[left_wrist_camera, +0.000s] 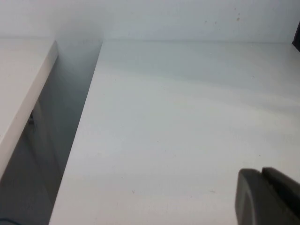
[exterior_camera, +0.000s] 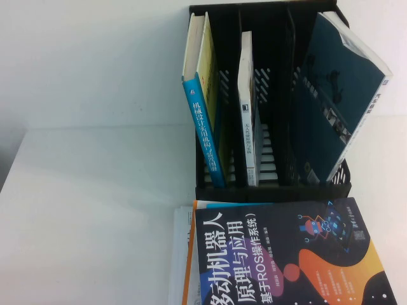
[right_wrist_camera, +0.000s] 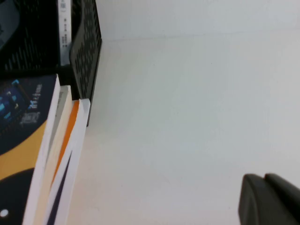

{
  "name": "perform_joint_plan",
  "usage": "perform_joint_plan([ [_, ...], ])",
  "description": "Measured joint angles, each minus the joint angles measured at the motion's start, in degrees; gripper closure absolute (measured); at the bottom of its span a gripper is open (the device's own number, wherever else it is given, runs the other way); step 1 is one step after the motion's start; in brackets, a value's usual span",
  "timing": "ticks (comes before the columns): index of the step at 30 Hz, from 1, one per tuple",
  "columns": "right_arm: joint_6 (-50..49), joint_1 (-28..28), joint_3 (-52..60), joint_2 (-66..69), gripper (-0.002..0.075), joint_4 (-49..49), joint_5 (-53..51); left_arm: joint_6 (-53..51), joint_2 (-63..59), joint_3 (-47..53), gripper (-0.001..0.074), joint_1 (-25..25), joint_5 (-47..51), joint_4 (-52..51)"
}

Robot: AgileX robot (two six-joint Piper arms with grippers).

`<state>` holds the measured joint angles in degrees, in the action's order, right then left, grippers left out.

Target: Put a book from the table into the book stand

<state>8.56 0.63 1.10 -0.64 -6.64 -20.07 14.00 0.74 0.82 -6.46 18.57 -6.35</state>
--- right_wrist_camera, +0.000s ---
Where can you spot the teal cover car book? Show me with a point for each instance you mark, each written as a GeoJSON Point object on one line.
{"type": "Point", "coordinates": [64, 35]}

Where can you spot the black plastic book stand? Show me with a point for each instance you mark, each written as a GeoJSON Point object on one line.
{"type": "Point", "coordinates": [84, 58]}

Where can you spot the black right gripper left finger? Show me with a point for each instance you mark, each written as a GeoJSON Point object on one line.
{"type": "Point", "coordinates": [255, 206]}

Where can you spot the navy orange robot book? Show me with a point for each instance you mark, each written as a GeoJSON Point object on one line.
{"type": "Point", "coordinates": [14, 140]}

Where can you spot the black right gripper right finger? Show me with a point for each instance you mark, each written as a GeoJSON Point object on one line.
{"type": "Point", "coordinates": [288, 192]}

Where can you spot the white orange purple book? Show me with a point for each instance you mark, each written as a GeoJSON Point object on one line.
{"type": "Point", "coordinates": [77, 140]}

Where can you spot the grey cover cream book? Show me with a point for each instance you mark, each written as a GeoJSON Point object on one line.
{"type": "Point", "coordinates": [58, 140]}

